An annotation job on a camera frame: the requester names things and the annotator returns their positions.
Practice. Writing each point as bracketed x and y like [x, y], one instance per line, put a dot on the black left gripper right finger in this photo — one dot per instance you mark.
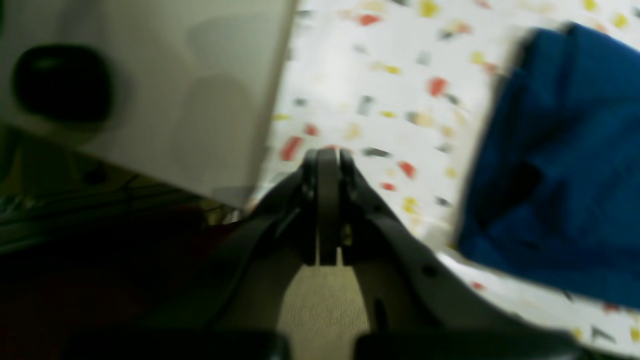
[420, 309]

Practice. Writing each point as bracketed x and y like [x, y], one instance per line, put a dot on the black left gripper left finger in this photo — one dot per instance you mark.
[230, 310]

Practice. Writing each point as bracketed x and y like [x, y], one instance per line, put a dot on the dark blue t-shirt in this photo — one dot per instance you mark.
[554, 197]

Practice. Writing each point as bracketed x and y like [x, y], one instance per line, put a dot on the terrazzo patterned tablecloth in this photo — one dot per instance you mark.
[406, 86]

